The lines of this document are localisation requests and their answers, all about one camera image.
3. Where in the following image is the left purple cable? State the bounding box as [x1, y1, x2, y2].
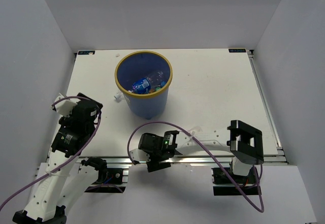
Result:
[0, 95, 102, 207]

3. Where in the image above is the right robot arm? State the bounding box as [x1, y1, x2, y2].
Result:
[130, 120, 264, 183]

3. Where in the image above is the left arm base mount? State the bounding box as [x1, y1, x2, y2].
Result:
[76, 157, 126, 193]

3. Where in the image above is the large clear labelled bottle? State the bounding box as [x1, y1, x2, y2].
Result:
[187, 126, 203, 137]

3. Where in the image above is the clear bottle white cap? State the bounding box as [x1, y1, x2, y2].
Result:
[114, 91, 125, 103]

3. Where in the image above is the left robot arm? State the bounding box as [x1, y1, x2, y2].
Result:
[12, 93, 103, 223]

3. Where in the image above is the aluminium table frame rail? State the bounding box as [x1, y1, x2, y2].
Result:
[35, 48, 289, 168]

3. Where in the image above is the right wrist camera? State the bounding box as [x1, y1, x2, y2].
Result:
[130, 149, 151, 165]

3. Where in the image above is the blue plastic bin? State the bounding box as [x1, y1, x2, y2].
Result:
[115, 51, 173, 119]

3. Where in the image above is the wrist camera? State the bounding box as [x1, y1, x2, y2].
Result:
[51, 99, 77, 117]
[130, 149, 151, 165]

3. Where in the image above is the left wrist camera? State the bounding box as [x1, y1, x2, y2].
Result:
[51, 99, 77, 117]

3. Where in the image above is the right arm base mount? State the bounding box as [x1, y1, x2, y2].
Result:
[211, 164, 265, 197]

